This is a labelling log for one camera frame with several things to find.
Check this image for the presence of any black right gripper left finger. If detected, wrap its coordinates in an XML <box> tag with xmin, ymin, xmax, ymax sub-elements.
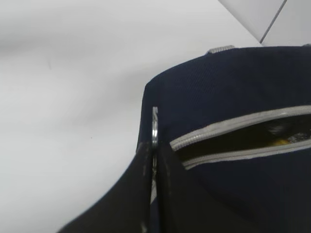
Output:
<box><xmin>60</xmin><ymin>142</ymin><xmax>153</xmax><ymax>233</ymax></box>

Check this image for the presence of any yellow banana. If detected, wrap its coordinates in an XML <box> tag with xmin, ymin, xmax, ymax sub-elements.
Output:
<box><xmin>268</xmin><ymin>139</ymin><xmax>291</xmax><ymax>146</ymax></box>

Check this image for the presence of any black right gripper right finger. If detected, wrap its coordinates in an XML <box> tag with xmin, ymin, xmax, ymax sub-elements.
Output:
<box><xmin>157</xmin><ymin>145</ymin><xmax>311</xmax><ymax>233</ymax></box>

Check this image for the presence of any navy blue lunch bag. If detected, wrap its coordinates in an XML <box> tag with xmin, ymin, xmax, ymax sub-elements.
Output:
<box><xmin>138</xmin><ymin>45</ymin><xmax>311</xmax><ymax>233</ymax></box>

